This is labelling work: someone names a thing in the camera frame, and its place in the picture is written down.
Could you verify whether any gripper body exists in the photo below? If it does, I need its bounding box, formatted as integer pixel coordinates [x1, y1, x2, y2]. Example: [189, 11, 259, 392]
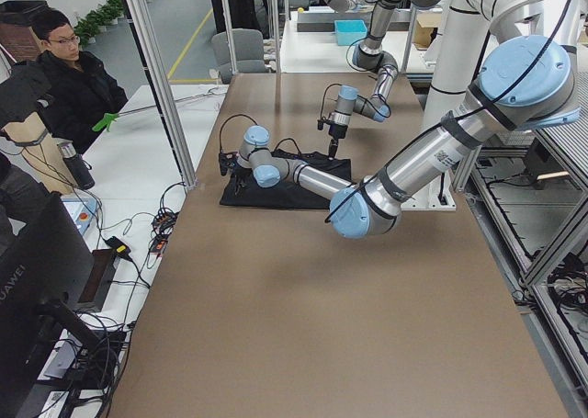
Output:
[317, 118, 348, 139]
[218, 151, 251, 184]

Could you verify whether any black t-shirt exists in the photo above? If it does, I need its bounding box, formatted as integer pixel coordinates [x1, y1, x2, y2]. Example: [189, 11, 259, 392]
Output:
[220, 149, 352, 209]

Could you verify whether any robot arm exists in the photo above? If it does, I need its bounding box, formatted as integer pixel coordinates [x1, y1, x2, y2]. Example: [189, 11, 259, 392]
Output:
[219, 0, 587, 239]
[318, 0, 440, 159]

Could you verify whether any blue plastic bin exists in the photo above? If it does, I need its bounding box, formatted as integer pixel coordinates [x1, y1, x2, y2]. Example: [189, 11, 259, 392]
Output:
[334, 19, 368, 46]

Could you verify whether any grey office chair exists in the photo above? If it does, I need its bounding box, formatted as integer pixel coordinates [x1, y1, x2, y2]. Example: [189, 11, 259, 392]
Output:
[211, 28, 267, 84]

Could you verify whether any black thermos bottle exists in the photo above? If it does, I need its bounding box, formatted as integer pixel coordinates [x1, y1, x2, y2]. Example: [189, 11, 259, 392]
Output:
[57, 140, 95, 190]

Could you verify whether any teach pendant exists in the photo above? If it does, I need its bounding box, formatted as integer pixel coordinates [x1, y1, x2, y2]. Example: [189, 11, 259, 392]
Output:
[61, 197, 97, 235]

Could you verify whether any seated man in black jacket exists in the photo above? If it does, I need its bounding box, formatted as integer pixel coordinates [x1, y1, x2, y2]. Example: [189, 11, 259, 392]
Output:
[31, 8, 128, 154]

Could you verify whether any black computer monitor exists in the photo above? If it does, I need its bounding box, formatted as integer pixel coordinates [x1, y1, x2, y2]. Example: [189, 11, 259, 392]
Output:
[1, 193, 99, 417]

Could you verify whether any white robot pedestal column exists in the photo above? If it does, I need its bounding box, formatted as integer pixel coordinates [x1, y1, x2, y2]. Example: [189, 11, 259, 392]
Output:
[399, 0, 497, 210]

